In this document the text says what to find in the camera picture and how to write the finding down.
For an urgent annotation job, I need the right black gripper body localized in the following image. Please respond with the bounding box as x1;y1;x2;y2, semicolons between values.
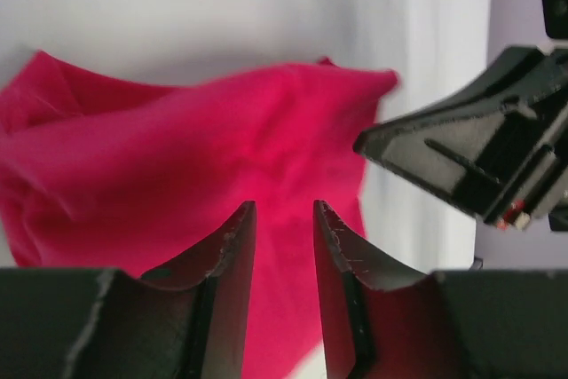
541;0;568;40

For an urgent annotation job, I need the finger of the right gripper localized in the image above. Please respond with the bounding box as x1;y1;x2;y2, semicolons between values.
353;46;567;231

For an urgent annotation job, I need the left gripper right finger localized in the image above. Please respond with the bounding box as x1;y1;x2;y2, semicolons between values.
313;201;567;378

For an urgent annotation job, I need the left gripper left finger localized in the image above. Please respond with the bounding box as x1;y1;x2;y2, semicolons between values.
1;201;256;378

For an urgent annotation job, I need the red t shirt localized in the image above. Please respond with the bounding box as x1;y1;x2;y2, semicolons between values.
1;52;398;378

